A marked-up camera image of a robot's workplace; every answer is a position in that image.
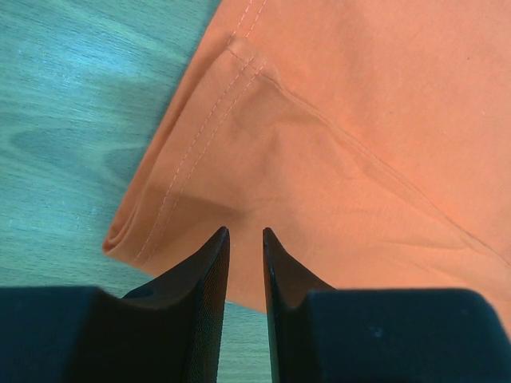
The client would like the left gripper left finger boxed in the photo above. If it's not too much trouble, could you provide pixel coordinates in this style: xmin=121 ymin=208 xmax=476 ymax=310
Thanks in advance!
xmin=1 ymin=228 xmax=230 ymax=382

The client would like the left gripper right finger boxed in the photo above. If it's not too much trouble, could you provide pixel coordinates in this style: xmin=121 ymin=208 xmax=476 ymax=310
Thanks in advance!
xmin=263 ymin=229 xmax=510 ymax=382

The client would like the orange t shirt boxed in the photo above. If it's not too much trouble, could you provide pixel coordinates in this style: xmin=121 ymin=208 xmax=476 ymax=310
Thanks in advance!
xmin=103 ymin=1 xmax=510 ymax=326

